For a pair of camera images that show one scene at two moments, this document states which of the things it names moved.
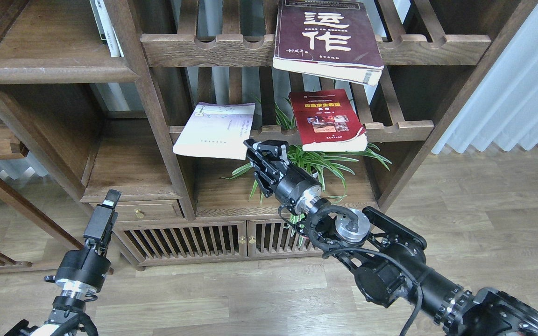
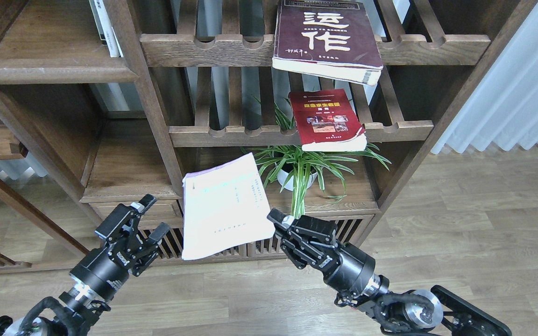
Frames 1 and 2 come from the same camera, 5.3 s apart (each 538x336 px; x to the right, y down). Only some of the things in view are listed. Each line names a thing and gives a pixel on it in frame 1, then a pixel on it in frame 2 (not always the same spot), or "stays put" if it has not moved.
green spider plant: x=329 y=167 stays put
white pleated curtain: x=522 y=99 stays put
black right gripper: x=297 y=188 to x=343 y=266
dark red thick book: x=333 y=39 stays put
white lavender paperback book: x=217 y=130 to x=225 y=205
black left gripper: x=83 y=270 to x=107 y=269
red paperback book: x=327 y=121 stays put
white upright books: x=106 y=30 stays put
